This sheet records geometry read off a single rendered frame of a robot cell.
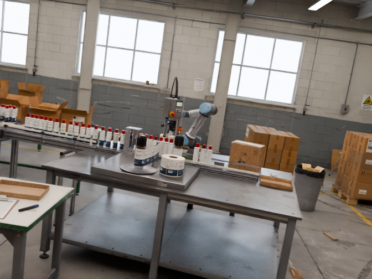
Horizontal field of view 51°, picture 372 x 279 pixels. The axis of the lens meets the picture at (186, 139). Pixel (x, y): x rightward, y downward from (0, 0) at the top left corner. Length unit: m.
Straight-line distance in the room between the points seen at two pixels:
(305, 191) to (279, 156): 1.40
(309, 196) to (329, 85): 4.15
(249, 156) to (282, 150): 3.29
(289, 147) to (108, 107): 4.48
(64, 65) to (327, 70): 6.12
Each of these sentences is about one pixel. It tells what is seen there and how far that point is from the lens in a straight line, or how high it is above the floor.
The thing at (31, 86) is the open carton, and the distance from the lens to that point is 7.98.
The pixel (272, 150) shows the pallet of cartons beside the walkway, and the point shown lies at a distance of 7.15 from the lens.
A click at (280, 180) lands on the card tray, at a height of 0.84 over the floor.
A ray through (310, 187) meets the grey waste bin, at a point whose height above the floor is 0.38.
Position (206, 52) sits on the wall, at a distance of 9.21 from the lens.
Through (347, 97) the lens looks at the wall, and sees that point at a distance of 9.74.
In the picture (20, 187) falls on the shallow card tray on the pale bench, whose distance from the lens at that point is 2.93.
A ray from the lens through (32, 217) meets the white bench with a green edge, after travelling 2.45.
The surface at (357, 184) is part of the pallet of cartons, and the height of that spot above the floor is 0.37.
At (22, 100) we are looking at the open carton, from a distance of 5.75.
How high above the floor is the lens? 1.73
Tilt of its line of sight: 9 degrees down
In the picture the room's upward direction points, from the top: 8 degrees clockwise
